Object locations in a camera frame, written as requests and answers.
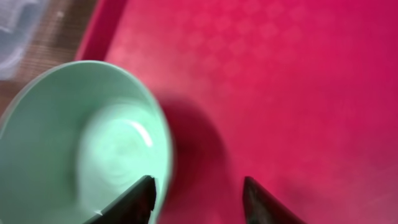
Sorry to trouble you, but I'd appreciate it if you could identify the red serving tray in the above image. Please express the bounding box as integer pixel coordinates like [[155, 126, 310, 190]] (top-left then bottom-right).
[[76, 0, 397, 223]]

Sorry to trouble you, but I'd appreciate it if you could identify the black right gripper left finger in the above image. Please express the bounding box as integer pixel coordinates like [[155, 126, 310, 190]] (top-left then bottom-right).
[[85, 175, 156, 224]]

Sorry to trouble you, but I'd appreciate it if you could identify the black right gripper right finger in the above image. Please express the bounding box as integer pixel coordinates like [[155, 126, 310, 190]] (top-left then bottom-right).
[[243, 176, 305, 224]]

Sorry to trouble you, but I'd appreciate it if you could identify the clear plastic bin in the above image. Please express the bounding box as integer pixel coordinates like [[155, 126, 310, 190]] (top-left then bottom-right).
[[1, 0, 48, 80]]

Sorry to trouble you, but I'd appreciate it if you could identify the mint green bowl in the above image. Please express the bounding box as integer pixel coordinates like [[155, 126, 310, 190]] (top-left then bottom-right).
[[1, 60, 173, 223]]

